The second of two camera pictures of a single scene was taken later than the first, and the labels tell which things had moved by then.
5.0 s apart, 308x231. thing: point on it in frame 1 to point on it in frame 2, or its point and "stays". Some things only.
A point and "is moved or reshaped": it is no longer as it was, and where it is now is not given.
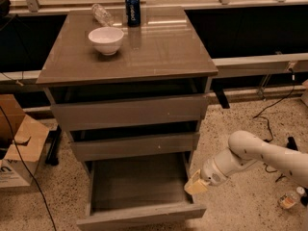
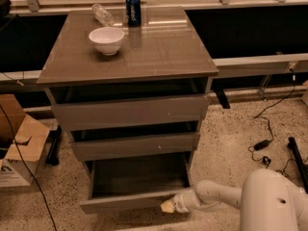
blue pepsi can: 133,10 stays
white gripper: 212,172 to 182,203
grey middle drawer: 134,146 stays
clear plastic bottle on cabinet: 103,16 stays
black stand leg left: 53,146 stays
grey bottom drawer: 139,192 is moved or reshaped
